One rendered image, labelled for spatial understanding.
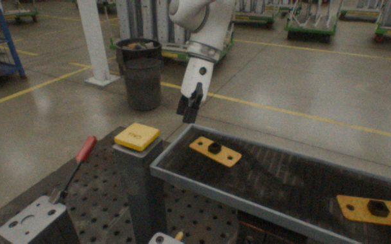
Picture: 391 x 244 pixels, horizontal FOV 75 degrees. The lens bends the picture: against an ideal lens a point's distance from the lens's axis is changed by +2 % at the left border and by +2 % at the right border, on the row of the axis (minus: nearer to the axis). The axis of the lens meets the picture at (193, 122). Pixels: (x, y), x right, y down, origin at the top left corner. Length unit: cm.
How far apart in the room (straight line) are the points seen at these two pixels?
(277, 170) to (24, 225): 42
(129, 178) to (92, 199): 52
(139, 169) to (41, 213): 18
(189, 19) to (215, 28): 7
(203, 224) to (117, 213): 29
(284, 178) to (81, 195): 81
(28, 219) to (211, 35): 52
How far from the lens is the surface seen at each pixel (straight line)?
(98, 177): 110
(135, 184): 51
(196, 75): 61
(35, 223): 52
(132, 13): 477
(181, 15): 59
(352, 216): 38
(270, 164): 42
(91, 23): 365
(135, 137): 47
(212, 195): 36
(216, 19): 63
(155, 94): 291
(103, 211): 98
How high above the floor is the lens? 142
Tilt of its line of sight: 32 degrees down
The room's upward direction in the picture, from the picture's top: straight up
